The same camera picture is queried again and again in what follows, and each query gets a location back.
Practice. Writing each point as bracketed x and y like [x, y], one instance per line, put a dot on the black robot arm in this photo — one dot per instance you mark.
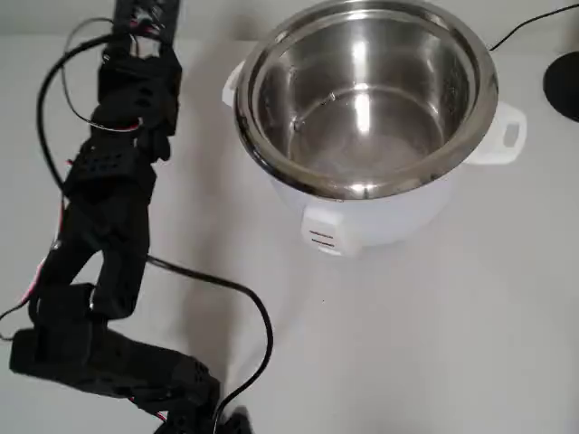
[113, 226]

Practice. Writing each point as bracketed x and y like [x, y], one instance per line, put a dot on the white electric cooking pot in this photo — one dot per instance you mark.
[389, 217]

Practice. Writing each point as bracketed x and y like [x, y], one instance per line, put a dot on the stainless steel inner pot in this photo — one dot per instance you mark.
[371, 113]

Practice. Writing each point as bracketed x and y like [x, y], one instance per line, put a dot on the black round base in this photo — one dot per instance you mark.
[563, 90]

